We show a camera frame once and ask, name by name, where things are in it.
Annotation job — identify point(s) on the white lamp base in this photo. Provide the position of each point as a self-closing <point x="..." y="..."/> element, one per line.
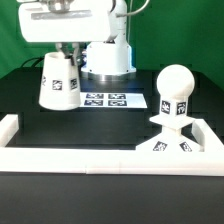
<point x="170" y="139"/>

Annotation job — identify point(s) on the white lamp bulb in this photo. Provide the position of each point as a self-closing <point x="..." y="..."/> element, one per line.
<point x="175" y="83"/>

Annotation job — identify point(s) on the white conical lamp shade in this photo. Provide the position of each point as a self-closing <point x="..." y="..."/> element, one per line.
<point x="60" y="86"/>

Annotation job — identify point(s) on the white U-shaped frame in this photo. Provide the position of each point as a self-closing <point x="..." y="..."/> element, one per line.
<point x="209" y="162"/>

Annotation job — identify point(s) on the white marker sheet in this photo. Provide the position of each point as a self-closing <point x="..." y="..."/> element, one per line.
<point x="113" y="100"/>

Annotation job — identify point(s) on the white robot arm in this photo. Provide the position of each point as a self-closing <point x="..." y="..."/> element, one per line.
<point x="105" y="60"/>

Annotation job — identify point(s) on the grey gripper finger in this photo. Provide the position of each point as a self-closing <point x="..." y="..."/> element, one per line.
<point x="63" y="48"/>
<point x="75" y="56"/>

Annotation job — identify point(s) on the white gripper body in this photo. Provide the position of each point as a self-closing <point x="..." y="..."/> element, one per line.
<point x="84" y="21"/>

